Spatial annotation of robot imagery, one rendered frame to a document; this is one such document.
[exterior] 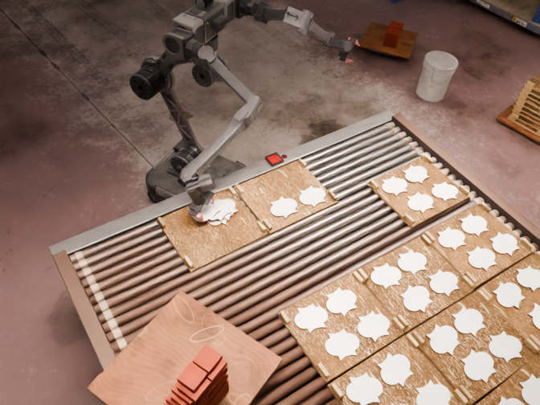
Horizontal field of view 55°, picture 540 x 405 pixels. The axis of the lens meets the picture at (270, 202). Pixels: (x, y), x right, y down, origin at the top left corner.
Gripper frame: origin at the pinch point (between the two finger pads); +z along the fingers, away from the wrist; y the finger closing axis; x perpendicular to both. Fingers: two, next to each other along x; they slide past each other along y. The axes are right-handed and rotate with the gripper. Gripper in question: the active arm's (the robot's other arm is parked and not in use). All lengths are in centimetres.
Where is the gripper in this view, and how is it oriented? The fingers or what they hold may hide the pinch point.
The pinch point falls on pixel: (206, 211)
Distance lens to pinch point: 247.9
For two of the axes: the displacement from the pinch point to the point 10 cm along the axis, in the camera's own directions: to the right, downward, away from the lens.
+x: -8.5, -2.5, 4.7
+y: 4.6, -7.9, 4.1
